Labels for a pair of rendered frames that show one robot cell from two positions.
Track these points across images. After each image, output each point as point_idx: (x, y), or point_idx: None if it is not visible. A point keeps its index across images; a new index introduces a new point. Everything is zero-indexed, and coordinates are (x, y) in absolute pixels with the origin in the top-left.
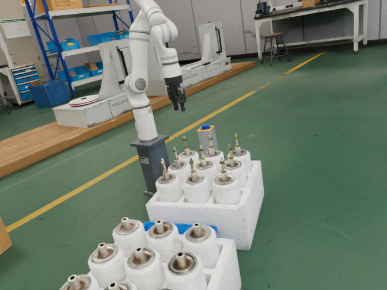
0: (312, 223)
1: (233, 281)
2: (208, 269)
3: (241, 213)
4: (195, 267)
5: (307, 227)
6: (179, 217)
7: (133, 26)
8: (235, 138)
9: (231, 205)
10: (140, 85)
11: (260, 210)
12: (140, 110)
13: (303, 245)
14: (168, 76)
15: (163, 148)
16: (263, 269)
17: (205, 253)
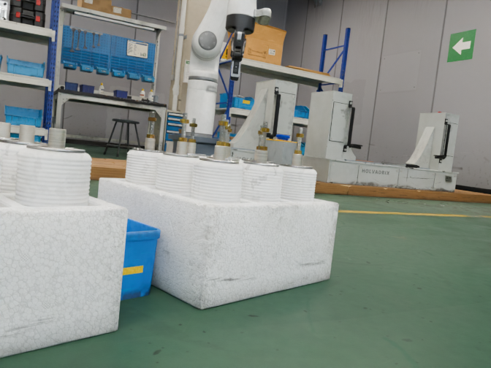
0: (367, 331)
1: (76, 280)
2: (20, 204)
3: (204, 216)
4: None
5: (350, 331)
6: (128, 209)
7: None
8: (297, 135)
9: (202, 201)
10: (207, 41)
11: (295, 288)
12: (195, 82)
13: (305, 344)
14: (230, 11)
15: (209, 155)
16: (184, 334)
17: (33, 174)
